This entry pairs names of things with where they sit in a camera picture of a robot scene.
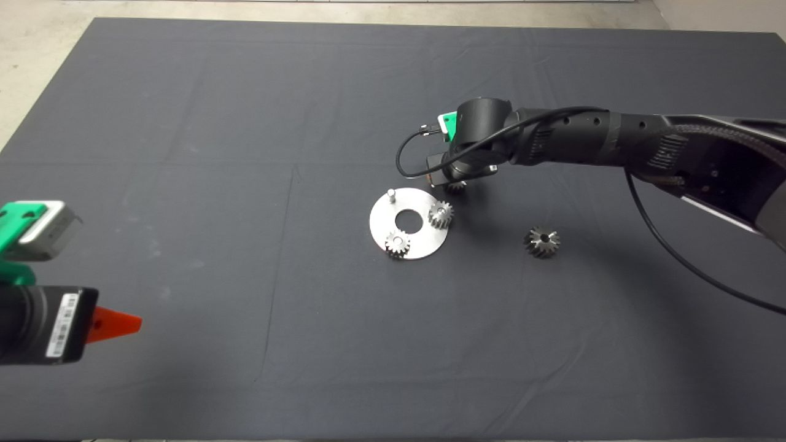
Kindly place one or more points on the larger steel gear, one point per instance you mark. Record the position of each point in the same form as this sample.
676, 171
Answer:
548, 247

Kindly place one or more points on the small dark steel gear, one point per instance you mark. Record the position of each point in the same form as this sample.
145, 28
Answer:
455, 188

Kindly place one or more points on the dark grey table cloth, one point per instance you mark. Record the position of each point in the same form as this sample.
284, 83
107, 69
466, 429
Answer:
245, 123

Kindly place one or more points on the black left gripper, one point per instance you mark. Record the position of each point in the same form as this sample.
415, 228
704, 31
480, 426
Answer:
55, 325

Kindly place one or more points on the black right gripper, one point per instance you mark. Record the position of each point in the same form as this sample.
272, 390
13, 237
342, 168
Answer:
466, 169

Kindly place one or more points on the round metal plate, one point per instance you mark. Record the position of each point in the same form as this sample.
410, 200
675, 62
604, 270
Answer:
425, 244

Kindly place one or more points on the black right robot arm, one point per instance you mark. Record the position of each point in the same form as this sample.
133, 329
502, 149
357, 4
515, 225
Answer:
583, 138

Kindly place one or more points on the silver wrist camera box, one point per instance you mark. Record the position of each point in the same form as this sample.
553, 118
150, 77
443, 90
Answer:
439, 126
55, 236

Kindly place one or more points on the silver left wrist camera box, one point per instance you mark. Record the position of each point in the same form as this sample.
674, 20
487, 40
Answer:
55, 236

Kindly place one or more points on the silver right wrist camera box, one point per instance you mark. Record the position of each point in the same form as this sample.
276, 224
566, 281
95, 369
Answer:
439, 126

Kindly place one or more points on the green left camera mount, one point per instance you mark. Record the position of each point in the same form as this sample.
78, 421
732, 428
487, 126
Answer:
18, 224

